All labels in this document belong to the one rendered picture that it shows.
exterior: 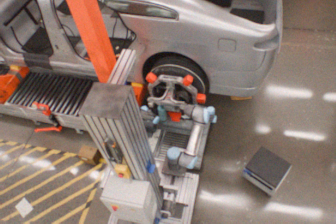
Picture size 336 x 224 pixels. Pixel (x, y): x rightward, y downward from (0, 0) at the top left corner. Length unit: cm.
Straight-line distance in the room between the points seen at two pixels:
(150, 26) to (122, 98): 134
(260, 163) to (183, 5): 185
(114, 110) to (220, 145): 236
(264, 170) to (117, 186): 168
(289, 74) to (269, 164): 183
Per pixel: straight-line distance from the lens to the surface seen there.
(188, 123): 366
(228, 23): 266
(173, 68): 296
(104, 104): 163
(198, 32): 272
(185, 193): 268
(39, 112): 425
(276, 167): 330
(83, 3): 226
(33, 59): 417
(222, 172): 357
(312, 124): 418
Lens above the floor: 322
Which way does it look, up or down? 50 degrees down
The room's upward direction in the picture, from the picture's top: 9 degrees counter-clockwise
